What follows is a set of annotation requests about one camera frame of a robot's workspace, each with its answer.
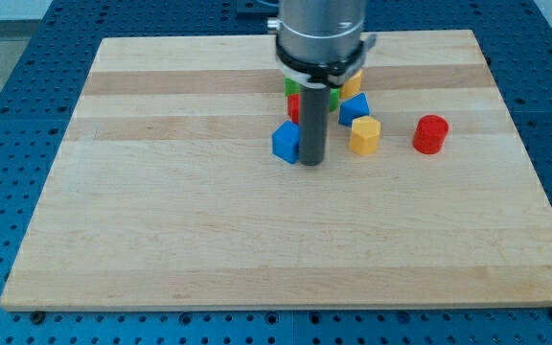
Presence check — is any red cylinder block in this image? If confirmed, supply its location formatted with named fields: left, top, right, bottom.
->
left=412, top=114, right=449, bottom=154

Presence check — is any red block behind rod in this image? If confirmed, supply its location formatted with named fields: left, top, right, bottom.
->
left=287, top=93, right=300, bottom=125

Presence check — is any yellow block at back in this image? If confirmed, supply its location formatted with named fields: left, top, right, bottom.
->
left=339, top=69, right=363, bottom=100

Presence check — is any green block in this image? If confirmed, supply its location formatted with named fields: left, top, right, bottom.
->
left=284, top=78, right=340, bottom=111

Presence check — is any wooden board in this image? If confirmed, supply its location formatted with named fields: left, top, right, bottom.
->
left=0, top=30, right=552, bottom=311

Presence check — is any blue pentagon block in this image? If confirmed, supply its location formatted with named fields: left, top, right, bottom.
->
left=338, top=93, right=371, bottom=127

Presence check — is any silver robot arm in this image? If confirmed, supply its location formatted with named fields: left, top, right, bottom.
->
left=269, top=0, right=377, bottom=166

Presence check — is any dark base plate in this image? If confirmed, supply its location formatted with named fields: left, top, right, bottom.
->
left=235, top=0, right=279, bottom=16

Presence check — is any blue cube block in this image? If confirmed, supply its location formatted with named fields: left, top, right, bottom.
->
left=271, top=121, right=299, bottom=164

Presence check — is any yellow hexagon block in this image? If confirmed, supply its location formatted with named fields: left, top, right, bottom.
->
left=349, top=116, right=381, bottom=155

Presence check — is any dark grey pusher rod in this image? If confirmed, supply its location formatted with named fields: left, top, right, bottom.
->
left=299, top=86, right=330, bottom=166

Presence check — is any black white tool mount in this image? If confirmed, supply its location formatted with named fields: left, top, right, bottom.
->
left=275, top=34, right=377, bottom=89

